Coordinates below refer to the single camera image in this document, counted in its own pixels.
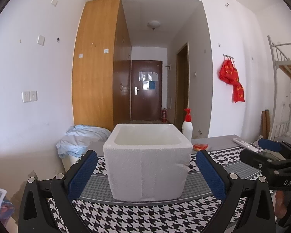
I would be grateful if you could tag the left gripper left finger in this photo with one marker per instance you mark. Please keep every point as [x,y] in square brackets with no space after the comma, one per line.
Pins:
[35,214]

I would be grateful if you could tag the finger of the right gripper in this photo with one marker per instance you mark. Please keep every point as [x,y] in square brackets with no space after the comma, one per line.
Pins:
[261,162]
[278,147]

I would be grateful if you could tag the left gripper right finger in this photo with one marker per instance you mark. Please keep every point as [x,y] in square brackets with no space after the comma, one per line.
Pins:
[257,214]

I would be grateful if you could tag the white foam box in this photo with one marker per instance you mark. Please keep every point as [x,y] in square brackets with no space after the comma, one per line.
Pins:
[147,162]

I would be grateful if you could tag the person right hand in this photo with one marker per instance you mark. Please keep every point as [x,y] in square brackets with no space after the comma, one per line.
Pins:
[280,207]

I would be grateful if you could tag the white remote control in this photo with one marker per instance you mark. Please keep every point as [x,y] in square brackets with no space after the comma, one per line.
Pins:
[247,145]

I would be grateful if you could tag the white laundry bin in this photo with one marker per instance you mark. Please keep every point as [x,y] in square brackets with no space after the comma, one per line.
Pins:
[69,160]

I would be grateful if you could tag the light blue crumpled sheet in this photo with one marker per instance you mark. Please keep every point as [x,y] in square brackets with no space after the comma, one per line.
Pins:
[77,140]

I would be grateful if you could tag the houndstooth table cloth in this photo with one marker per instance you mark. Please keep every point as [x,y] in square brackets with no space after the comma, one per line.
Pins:
[189,212]

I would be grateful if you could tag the orange snack packet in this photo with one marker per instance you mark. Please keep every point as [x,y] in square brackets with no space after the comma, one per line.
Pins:
[198,147]

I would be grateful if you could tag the white red pump bottle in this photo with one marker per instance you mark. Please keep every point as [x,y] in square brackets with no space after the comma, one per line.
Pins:
[187,127]

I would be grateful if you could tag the red hanging cloth bags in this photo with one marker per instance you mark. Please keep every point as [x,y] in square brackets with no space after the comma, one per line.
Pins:
[229,74]

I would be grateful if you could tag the white metal bunk bed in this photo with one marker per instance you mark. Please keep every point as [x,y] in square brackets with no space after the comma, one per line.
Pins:
[281,117]

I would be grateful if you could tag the red fire extinguisher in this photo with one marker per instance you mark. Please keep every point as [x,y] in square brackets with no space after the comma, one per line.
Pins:
[164,114]

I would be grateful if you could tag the wooden wardrobe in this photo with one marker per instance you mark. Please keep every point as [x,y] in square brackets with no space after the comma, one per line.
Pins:
[101,66]

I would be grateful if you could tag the dark brown entrance door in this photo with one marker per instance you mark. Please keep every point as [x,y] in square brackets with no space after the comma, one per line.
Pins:
[146,96]

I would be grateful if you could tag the ceiling lamp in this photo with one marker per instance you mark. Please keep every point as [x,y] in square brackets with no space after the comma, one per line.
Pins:
[153,24]

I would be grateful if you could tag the double wall socket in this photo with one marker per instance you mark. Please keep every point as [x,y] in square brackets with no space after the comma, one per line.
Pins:
[29,96]

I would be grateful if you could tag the wall coat hook rack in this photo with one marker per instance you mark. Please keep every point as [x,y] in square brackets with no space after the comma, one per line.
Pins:
[228,57]

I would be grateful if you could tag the wooden side door frame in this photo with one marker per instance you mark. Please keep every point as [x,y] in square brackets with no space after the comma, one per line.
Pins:
[182,85]

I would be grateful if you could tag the white wall switch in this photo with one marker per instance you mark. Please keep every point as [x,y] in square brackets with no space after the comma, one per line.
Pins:
[41,40]

